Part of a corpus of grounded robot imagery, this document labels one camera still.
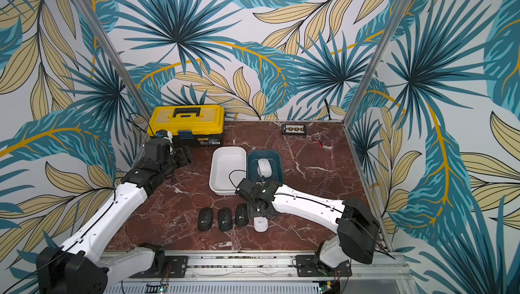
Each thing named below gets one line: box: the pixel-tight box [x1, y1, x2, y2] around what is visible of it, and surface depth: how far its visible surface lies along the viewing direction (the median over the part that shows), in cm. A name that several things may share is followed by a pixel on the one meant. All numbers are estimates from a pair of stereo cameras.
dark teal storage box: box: [246, 149, 284, 185], surface depth 102 cm
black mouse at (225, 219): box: [217, 207, 233, 231], surface depth 85 cm
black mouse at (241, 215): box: [234, 203, 249, 227], surface depth 85 cm
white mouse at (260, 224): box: [253, 216, 269, 233], surface depth 83 cm
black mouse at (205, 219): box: [197, 207, 214, 231], surface depth 85 cm
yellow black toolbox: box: [147, 104, 225, 147], surface depth 100 cm
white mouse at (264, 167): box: [257, 158, 273, 178], surface depth 100 cm
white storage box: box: [209, 146, 248, 196], surface depth 102 cm
